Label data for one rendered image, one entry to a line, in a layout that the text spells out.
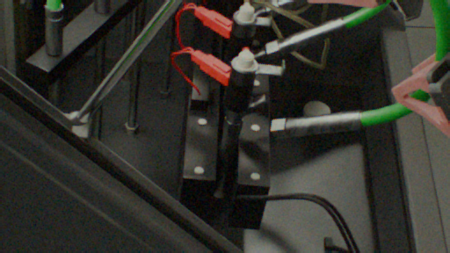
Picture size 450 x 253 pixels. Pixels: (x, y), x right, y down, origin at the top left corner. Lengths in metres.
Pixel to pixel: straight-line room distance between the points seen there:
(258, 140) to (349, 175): 0.24
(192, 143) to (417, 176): 0.28
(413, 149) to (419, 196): 0.08
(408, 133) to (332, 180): 0.14
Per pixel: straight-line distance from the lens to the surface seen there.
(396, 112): 0.81
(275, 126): 0.86
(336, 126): 0.83
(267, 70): 0.94
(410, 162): 1.13
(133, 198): 0.58
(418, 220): 1.07
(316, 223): 1.18
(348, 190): 1.23
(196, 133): 1.05
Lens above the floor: 1.72
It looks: 44 degrees down
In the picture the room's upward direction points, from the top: 11 degrees clockwise
